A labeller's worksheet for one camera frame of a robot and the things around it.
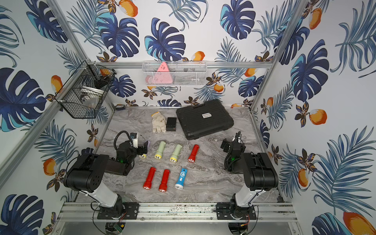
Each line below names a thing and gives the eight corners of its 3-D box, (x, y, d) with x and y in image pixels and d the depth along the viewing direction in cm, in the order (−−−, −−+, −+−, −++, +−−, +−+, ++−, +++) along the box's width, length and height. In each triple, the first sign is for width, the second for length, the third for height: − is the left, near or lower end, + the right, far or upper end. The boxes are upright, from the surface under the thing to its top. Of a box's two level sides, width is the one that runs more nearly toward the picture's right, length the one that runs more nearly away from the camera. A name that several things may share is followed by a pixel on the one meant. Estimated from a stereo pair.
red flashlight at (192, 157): (187, 160, 94) (187, 158, 92) (194, 145, 101) (194, 143, 98) (193, 163, 93) (193, 161, 91) (200, 148, 100) (200, 145, 97)
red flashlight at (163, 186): (159, 191, 83) (158, 189, 80) (165, 170, 91) (164, 168, 88) (165, 192, 83) (164, 191, 80) (170, 171, 90) (170, 169, 88)
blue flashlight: (175, 188, 84) (174, 186, 81) (182, 169, 91) (182, 167, 88) (181, 190, 83) (181, 189, 80) (188, 172, 90) (188, 169, 87)
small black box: (166, 130, 108) (165, 128, 106) (167, 119, 115) (167, 117, 113) (175, 130, 108) (175, 128, 106) (176, 119, 115) (176, 117, 113)
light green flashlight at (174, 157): (170, 161, 94) (169, 159, 91) (176, 145, 101) (175, 143, 99) (176, 163, 93) (175, 161, 91) (182, 147, 101) (181, 144, 98)
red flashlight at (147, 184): (143, 188, 84) (142, 187, 81) (150, 168, 91) (149, 166, 89) (150, 189, 83) (149, 188, 81) (156, 169, 91) (155, 167, 89)
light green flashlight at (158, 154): (155, 159, 95) (154, 156, 93) (160, 143, 103) (160, 140, 100) (161, 160, 95) (160, 157, 92) (165, 143, 102) (165, 141, 100)
